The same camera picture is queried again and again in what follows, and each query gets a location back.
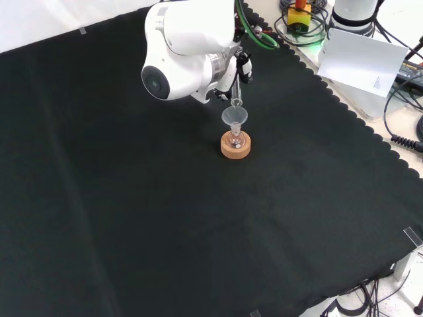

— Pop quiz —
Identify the small glass round-bottom flask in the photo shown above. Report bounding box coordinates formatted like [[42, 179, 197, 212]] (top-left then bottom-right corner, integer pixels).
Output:
[[227, 123, 246, 149]]

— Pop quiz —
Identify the black power adapter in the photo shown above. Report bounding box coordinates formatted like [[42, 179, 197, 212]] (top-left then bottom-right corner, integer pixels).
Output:
[[394, 60, 423, 89]]

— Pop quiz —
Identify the black tripod foot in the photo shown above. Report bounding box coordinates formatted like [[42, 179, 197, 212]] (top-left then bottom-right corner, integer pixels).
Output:
[[412, 290, 423, 315]]

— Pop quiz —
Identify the pale board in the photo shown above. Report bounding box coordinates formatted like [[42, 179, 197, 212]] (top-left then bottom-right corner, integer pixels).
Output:
[[317, 27, 410, 98]]

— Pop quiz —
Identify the cork ring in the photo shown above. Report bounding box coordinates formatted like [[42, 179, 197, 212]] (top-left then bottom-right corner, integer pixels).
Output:
[[219, 129, 253, 160]]

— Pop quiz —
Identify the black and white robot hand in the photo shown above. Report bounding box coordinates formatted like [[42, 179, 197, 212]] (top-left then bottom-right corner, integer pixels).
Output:
[[213, 49, 254, 102]]

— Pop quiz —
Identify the yellow stop button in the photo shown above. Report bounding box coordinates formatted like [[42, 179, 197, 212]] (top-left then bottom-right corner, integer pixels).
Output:
[[286, 0, 313, 34]]

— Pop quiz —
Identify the coiled black cable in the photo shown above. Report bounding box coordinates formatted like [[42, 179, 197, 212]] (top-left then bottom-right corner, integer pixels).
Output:
[[382, 82, 423, 152]]

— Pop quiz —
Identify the clear plastic funnel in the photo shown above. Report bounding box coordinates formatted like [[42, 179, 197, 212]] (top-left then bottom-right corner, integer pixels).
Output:
[[221, 105, 249, 133]]

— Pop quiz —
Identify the black bench cloth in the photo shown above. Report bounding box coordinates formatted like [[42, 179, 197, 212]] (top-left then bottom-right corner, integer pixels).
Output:
[[0, 1, 423, 317]]

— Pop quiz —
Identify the green cable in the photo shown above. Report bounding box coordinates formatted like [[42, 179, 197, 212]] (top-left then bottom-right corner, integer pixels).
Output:
[[235, 0, 281, 51]]

